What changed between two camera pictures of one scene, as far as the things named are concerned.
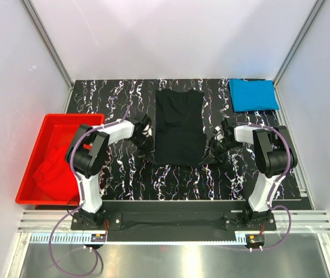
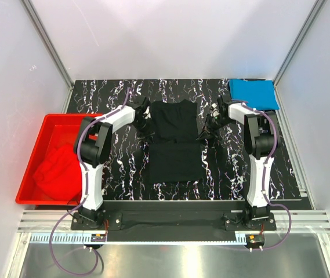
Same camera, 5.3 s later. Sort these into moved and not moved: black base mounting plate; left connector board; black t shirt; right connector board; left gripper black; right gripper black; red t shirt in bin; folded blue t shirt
Moved: left gripper black; black t shirt; right gripper black
Not moved: right connector board; black base mounting plate; left connector board; red t shirt in bin; folded blue t shirt
